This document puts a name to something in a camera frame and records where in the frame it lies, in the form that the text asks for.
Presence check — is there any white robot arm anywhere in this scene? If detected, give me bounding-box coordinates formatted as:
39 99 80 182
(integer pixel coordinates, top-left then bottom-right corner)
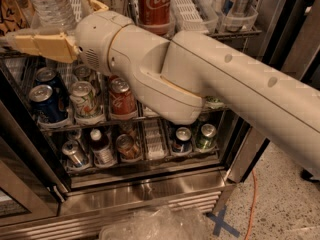
1 7 320 176

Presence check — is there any blue can front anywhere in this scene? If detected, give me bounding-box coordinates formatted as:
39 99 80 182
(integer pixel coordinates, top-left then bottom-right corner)
29 84 68 123

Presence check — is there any blue tape cross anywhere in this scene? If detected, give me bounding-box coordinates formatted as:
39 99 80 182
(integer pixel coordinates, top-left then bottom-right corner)
206 206 240 238

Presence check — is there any clear plastic water bottle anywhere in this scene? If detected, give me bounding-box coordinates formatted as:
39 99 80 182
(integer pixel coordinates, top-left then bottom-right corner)
31 0 76 31

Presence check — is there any silver blue slim can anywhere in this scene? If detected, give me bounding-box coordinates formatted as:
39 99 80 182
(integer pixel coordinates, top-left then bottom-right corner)
212 0 258 33

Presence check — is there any fridge door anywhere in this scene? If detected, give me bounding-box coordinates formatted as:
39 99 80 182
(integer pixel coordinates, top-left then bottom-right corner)
0 65 70 227

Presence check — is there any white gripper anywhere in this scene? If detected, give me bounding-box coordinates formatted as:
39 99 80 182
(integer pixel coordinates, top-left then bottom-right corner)
2 0 133 76

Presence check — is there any LaCroix can top shelf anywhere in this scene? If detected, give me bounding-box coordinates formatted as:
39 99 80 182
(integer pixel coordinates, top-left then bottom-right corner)
0 0 27 37

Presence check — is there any white diet soda can rear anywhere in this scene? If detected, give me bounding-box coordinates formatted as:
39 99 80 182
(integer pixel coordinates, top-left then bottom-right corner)
73 64 101 95

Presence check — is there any white diet soda can front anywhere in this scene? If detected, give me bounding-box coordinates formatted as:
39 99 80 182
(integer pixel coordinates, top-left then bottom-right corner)
70 81 102 118

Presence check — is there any clear plastic bag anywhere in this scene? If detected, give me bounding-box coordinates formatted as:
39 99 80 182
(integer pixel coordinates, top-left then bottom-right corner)
99 206 209 240

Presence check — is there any gold can bottom shelf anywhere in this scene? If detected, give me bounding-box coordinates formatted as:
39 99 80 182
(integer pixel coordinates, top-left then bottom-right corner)
116 134 140 160

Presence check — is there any silver can bottom shelf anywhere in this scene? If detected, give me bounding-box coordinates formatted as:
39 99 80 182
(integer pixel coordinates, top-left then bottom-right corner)
62 140 89 168

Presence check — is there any red Coke can front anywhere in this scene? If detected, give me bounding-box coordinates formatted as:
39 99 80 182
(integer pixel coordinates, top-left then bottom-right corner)
109 77 137 115

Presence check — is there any stainless steel fridge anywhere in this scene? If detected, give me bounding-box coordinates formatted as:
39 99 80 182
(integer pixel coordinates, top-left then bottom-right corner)
0 0 294 240

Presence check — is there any white diet soda can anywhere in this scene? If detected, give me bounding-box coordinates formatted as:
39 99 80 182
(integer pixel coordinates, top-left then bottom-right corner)
70 81 102 118
73 64 101 95

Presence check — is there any dark bottle white cap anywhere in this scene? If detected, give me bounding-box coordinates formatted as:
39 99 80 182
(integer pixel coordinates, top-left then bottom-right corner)
90 129 116 166

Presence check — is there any blue Pepsi can bottom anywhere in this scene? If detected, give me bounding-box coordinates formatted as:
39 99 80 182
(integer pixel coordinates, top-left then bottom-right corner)
172 127 191 153

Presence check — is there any green can front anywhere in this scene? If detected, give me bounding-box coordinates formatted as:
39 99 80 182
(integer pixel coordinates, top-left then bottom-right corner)
205 96 225 109

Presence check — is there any green can bottom shelf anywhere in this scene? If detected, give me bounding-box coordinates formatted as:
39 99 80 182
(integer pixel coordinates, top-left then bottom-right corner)
195 124 217 149

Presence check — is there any orange cable on floor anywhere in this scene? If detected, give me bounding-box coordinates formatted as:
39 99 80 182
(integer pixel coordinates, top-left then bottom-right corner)
243 168 258 240

